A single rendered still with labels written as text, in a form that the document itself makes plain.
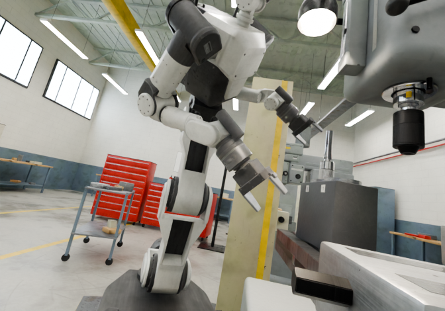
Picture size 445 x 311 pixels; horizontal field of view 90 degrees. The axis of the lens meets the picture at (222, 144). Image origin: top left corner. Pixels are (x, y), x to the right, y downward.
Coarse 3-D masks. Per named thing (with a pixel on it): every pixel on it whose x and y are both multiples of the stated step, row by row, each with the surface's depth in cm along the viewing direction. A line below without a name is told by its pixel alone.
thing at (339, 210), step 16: (304, 192) 76; (320, 192) 66; (336, 192) 58; (352, 192) 58; (368, 192) 59; (304, 208) 74; (320, 208) 64; (336, 208) 57; (352, 208) 58; (368, 208) 58; (304, 224) 72; (320, 224) 62; (336, 224) 56; (352, 224) 57; (368, 224) 57; (304, 240) 70; (320, 240) 61; (336, 240) 56; (352, 240) 56; (368, 240) 56
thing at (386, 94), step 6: (396, 84) 42; (402, 84) 41; (408, 84) 41; (414, 84) 40; (420, 84) 40; (432, 84) 40; (384, 90) 44; (390, 90) 43; (396, 90) 43; (384, 96) 46; (390, 96) 45; (426, 96) 43
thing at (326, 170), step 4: (320, 164) 76; (324, 164) 74; (328, 164) 74; (320, 168) 76; (324, 168) 74; (328, 168) 74; (332, 168) 74; (320, 172) 75; (324, 172) 74; (328, 172) 73; (332, 172) 73; (320, 176) 75; (324, 176) 73; (328, 176) 73; (332, 176) 73
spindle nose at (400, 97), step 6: (402, 90) 42; (408, 90) 42; (414, 90) 41; (420, 90) 41; (396, 96) 43; (402, 96) 42; (414, 96) 41; (420, 96) 41; (396, 102) 43; (402, 102) 42; (420, 102) 41; (396, 108) 45
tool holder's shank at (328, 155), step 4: (328, 132) 78; (332, 132) 77; (328, 136) 77; (332, 136) 77; (328, 140) 77; (332, 140) 77; (328, 144) 76; (324, 148) 78; (328, 148) 76; (324, 152) 77; (328, 152) 76; (324, 156) 76; (328, 156) 75; (324, 160) 76; (328, 160) 75
